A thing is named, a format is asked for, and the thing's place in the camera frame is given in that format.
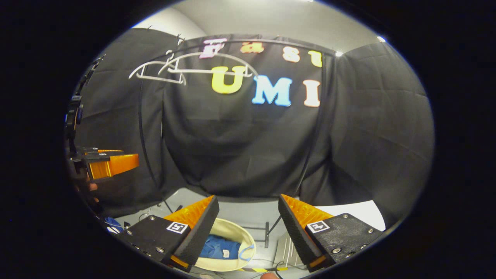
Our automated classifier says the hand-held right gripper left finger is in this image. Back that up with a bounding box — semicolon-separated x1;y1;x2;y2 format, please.
116;195;220;272

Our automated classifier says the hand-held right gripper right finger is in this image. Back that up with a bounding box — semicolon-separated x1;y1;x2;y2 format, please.
278;194;384;272

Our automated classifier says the empty white plastic hanger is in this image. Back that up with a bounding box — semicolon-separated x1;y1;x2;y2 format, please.
129;50;186;86

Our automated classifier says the cream laundry hamper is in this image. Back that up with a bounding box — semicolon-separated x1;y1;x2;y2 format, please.
194;218;257;272

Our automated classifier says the white board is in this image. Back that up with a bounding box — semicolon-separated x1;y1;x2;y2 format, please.
316;200;386;232

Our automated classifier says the black metal clothes rack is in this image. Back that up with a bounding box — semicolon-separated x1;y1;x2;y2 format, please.
138;38;338;248

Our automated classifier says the small blue object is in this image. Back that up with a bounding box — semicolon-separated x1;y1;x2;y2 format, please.
104;216;124;234

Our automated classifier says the yellow black floor tape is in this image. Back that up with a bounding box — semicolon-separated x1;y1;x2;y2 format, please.
238;267;289;273

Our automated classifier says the white plastic clothes hanger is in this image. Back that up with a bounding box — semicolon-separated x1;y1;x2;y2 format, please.
159;52;259;80

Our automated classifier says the blue corduroy jacket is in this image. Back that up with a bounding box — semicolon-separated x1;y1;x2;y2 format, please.
200;234;243;260

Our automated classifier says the white ribbed box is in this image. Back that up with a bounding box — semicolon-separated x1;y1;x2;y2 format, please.
276;232;308;269

